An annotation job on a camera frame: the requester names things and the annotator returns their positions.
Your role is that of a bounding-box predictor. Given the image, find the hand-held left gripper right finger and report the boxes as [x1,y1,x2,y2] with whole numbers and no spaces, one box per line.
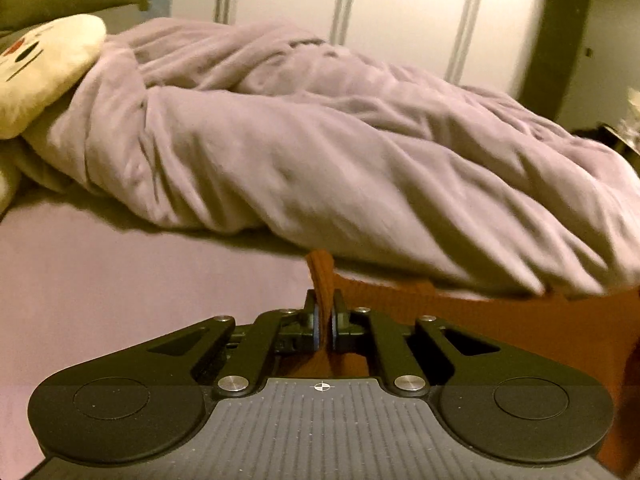
[330,292,543,397]

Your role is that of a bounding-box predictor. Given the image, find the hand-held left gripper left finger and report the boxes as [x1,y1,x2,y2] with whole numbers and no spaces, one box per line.
[97,292,326,397]

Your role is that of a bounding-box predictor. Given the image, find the brown button cardigan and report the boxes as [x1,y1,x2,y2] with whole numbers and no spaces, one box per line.
[272,249,640,480]

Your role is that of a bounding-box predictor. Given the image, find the grey crumpled duvet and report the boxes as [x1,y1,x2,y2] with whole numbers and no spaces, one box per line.
[19,16,640,302]

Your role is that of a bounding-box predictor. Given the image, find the grey bed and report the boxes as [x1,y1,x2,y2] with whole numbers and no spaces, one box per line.
[0,180,640,466]

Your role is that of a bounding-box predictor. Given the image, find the white wardrobe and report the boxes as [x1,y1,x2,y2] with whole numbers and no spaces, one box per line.
[169,0,552,103]

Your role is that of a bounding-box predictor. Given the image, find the white bolster pillow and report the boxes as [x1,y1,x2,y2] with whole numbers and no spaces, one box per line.
[0,159,23,217]

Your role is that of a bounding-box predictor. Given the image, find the bedside shelf with ornaments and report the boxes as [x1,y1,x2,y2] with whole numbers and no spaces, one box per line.
[599,116,640,157]

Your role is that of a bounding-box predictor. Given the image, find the cream plush face pillow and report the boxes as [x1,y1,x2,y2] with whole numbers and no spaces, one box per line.
[0,14,109,141]

